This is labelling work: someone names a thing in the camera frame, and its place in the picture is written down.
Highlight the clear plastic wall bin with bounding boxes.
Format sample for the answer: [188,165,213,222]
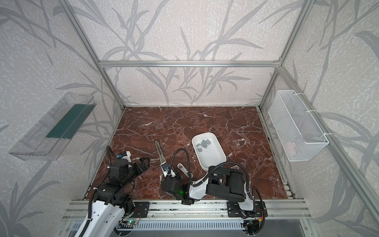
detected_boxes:
[9,92,96,161]

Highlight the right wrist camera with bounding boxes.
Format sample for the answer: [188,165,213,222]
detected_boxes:
[161,163,176,178]

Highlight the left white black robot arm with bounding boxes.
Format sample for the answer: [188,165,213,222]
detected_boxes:
[76,146,151,237]

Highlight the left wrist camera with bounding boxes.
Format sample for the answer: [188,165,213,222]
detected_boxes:
[117,151,131,162]

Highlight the small white stapler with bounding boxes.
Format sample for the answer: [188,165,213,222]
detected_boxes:
[177,163,189,177]

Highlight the white oval tray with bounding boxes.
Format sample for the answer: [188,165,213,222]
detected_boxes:
[192,132,227,171]

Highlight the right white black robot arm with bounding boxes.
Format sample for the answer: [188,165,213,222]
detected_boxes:
[161,162,255,218]

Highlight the beige black long stapler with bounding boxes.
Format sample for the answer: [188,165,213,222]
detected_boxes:
[155,140,169,178]

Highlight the green circuit board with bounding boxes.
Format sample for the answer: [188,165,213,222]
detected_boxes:
[119,220,139,229]

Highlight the pink object in basket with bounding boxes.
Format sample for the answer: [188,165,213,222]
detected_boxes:
[284,142,296,154]

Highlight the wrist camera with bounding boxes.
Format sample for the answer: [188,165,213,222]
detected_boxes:
[161,163,176,178]
[117,151,131,162]

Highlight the white wire mesh basket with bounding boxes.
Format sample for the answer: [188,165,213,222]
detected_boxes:
[268,90,329,162]

